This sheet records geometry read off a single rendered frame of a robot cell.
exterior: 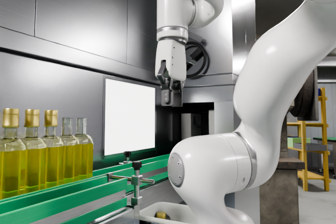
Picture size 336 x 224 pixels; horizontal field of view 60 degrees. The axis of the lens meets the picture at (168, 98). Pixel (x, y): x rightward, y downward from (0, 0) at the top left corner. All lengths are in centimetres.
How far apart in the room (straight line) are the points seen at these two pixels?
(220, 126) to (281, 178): 221
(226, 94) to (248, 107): 116
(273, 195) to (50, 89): 319
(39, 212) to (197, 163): 34
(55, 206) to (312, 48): 58
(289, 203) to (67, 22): 330
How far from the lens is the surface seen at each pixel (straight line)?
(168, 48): 75
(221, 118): 166
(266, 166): 61
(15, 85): 94
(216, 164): 54
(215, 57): 171
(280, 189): 382
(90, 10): 125
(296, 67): 47
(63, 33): 112
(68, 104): 106
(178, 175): 55
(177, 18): 78
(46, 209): 69
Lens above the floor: 130
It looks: 4 degrees up
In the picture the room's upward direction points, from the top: straight up
